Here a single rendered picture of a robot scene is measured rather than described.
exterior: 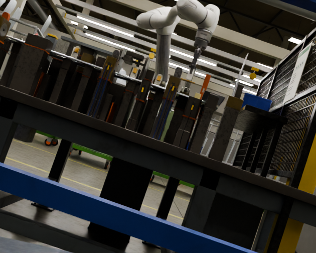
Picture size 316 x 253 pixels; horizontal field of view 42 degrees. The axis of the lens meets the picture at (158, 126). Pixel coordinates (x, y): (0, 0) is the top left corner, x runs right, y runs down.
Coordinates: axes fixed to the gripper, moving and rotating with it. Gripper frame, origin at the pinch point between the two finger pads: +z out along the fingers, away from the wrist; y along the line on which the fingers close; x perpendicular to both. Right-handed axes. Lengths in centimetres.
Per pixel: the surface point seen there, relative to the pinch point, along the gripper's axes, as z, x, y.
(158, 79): 6.1, -17.5, -14.0
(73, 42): -1, -79, -27
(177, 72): 4.7, -5.8, 18.1
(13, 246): 61, -5, 190
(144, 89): 19.0, -19.3, 20.9
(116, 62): 10.6, -37.8, 21.4
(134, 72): 6.7, -32.5, -12.1
